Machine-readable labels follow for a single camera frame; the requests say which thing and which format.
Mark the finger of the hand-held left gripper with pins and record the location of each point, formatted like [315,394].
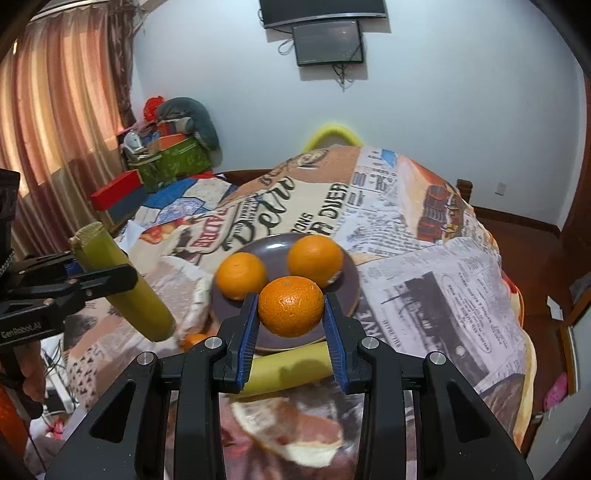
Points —
[99,282]
[51,262]

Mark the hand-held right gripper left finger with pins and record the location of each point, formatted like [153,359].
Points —
[245,344]

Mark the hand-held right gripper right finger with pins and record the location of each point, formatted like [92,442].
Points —
[335,344]

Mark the greenish yellow banana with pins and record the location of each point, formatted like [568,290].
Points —
[138,302]

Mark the orange with green stem spot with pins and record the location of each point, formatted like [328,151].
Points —
[291,307]

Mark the dark purple plate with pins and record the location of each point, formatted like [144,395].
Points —
[277,254]

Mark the person's left hand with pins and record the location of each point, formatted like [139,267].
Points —
[34,376]

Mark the small orange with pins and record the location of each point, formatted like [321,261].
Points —
[194,340]

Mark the round orange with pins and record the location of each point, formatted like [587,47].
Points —
[241,277]
[315,261]

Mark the red flat box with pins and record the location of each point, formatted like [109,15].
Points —
[117,194]

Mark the printed newspaper pattern blanket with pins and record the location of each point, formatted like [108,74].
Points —
[406,277]

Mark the pink striped curtain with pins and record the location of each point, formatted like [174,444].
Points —
[55,106]

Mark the white grey gadget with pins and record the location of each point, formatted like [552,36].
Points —
[134,144]

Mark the green patterned box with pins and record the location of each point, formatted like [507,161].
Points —
[178,162]

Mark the orange box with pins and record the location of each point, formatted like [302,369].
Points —
[170,141]

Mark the red fluffy cloth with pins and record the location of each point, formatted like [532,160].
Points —
[153,108]

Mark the brown patterned curtain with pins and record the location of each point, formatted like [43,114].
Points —
[121,69]

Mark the yellow chair back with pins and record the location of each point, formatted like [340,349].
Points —
[333,134]

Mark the white paper sheet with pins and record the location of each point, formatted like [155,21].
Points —
[554,308]

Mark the pink slipper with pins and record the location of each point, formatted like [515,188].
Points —
[556,392]

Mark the wooden cabinet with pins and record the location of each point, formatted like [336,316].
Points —
[577,332]

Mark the wooden bed post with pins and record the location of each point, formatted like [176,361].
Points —
[464,189]

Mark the white wall outlet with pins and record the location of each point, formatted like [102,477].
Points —
[500,188]

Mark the small black wall monitor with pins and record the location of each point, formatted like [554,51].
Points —
[328,42]

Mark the large black wall television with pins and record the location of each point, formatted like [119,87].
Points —
[323,10]

